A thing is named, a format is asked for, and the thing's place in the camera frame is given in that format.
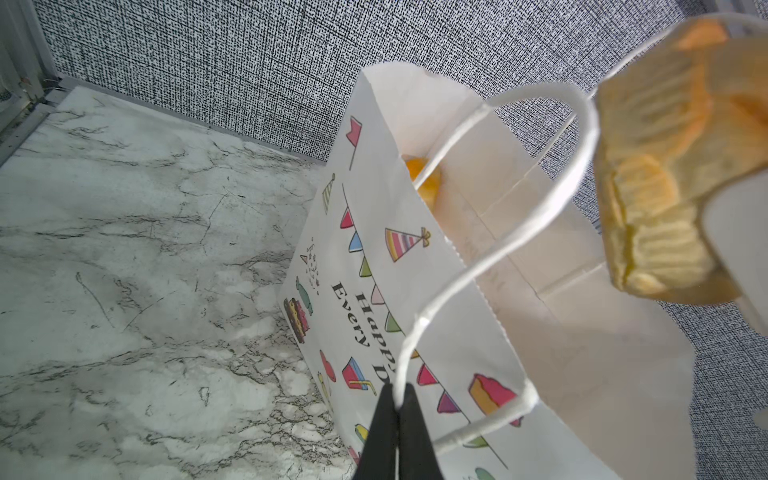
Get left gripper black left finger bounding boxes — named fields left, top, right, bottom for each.
left=352, top=383, right=399, bottom=480

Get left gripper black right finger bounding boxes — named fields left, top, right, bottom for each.
left=398, top=384, right=444, bottom=480

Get white printed paper bag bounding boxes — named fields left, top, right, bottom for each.
left=278, top=62, right=697, bottom=479

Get striped fake croissant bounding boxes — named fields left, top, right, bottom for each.
left=401, top=154, right=444, bottom=211

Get steel tongs white tips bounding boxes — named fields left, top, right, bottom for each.
left=702, top=171, right=768, bottom=336

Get knotted fake bread roll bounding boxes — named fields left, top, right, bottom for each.
left=593, top=17, right=767, bottom=305

